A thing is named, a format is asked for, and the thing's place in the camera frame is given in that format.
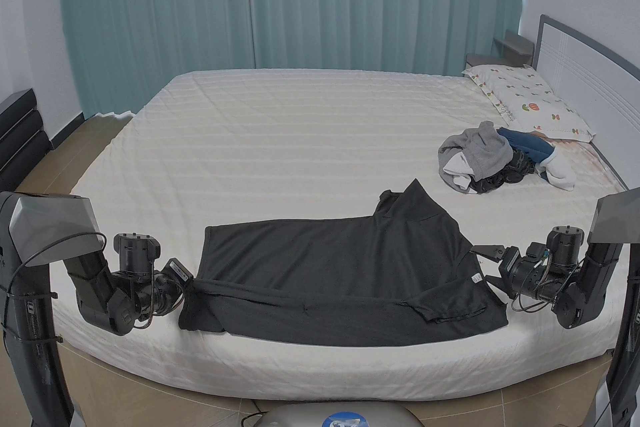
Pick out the white printed pillow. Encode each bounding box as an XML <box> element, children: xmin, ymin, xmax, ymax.
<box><xmin>462</xmin><ymin>63</ymin><xmax>597</xmax><ymax>144</ymax></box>

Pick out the black T-shirt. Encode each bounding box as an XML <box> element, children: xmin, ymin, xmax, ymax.
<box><xmin>178</xmin><ymin>179</ymin><xmax>510</xmax><ymax>349</ymax></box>

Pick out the grey bedside table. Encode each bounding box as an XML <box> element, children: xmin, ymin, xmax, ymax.
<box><xmin>465</xmin><ymin>28</ymin><xmax>536</xmax><ymax>70</ymax></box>

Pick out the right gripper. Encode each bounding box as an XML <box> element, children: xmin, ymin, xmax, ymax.
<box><xmin>471</xmin><ymin>244</ymin><xmax>542</xmax><ymax>303</ymax></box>

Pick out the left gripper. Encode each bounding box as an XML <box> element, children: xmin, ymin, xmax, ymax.
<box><xmin>149</xmin><ymin>257</ymin><xmax>196</xmax><ymax>317</ymax></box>

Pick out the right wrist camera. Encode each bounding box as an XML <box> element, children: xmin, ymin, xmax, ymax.
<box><xmin>528</xmin><ymin>242</ymin><xmax>551</xmax><ymax>267</ymax></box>

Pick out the black chest of drawers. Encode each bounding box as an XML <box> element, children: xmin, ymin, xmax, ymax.
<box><xmin>0</xmin><ymin>88</ymin><xmax>53</xmax><ymax>206</ymax></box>

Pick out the bed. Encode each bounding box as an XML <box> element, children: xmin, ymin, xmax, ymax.
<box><xmin>50</xmin><ymin>14</ymin><xmax>640</xmax><ymax>403</ymax></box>

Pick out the pile of clothes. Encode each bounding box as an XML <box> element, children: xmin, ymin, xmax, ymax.
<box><xmin>438</xmin><ymin>120</ymin><xmax>577</xmax><ymax>195</ymax></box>

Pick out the black cable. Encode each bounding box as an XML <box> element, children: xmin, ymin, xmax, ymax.
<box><xmin>0</xmin><ymin>232</ymin><xmax>107</xmax><ymax>311</ymax></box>

